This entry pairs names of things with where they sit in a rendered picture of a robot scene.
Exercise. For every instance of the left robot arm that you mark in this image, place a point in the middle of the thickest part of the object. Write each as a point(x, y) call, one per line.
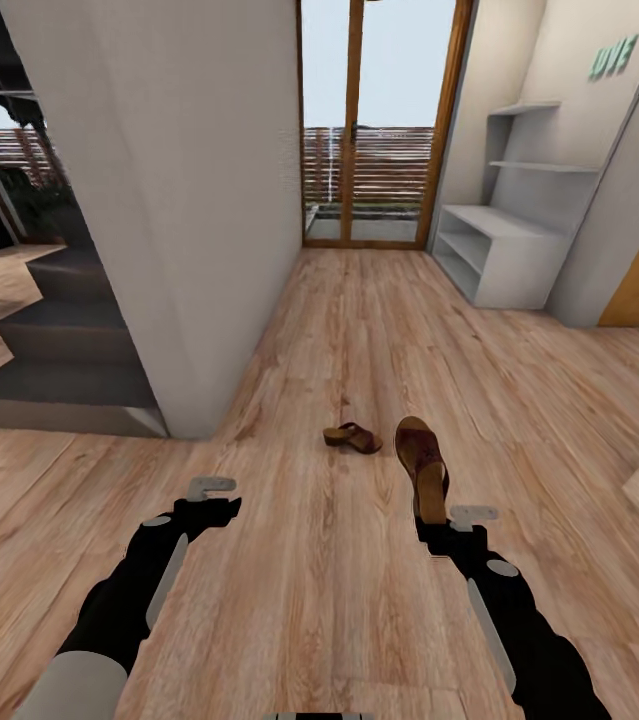
point(86, 678)

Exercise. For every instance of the decorative sign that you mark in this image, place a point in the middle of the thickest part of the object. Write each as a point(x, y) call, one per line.
point(612, 56)

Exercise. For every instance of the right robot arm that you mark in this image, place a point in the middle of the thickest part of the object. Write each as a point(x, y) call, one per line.
point(544, 672)

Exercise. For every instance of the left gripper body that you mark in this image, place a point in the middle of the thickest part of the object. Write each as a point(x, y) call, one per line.
point(211, 513)

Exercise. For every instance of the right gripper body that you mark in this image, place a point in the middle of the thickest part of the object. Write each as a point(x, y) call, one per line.
point(445, 541)

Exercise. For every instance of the sandal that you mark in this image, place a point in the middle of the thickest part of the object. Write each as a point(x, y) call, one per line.
point(362, 440)
point(418, 451)

